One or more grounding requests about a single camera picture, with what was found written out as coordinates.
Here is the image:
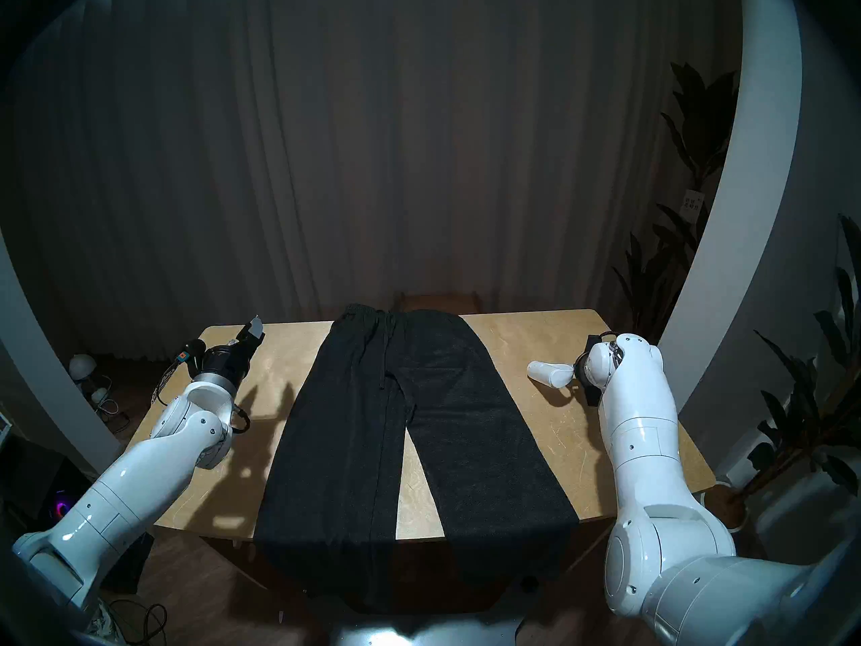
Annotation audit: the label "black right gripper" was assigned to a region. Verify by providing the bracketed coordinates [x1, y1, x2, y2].
[574, 333, 606, 407]

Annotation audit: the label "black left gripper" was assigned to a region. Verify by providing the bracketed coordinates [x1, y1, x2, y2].
[199, 314, 266, 383]

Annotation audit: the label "white lint roller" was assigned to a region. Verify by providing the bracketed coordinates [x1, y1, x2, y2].
[527, 360, 577, 390]

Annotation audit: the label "dark grey drawstring pants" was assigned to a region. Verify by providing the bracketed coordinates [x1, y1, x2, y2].
[256, 303, 581, 615]

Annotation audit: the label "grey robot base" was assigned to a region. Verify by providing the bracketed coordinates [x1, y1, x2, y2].
[323, 611, 525, 646]

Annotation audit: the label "wooden table leg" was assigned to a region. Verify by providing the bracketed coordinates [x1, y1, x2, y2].
[577, 517, 616, 563]
[202, 536, 270, 590]

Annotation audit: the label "white plant pot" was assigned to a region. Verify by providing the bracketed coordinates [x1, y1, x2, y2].
[700, 483, 749, 535]

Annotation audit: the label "long pleated curtain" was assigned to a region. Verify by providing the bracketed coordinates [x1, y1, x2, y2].
[0, 0, 741, 366]

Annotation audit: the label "dark leafy potted plant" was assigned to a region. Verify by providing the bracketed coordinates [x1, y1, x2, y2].
[730, 214, 861, 507]

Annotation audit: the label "narrow white arch pillar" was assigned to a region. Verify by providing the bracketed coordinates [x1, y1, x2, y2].
[0, 231, 122, 477]

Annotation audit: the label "wide white arch pillar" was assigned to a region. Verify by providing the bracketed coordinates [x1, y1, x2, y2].
[646, 0, 804, 427]

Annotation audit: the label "black computer with rgb fans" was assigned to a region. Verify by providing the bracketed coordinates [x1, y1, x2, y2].
[0, 436, 157, 595]

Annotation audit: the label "tall tagged leafy plant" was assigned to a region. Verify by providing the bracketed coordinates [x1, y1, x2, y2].
[612, 63, 741, 369]

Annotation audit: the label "patterned cloth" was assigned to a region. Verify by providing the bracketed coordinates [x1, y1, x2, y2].
[87, 598, 119, 646]

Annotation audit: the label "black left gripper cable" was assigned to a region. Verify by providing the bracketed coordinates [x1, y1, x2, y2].
[153, 355, 252, 435]

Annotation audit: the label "black floor cable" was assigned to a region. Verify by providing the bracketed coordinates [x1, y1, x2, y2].
[108, 601, 169, 646]

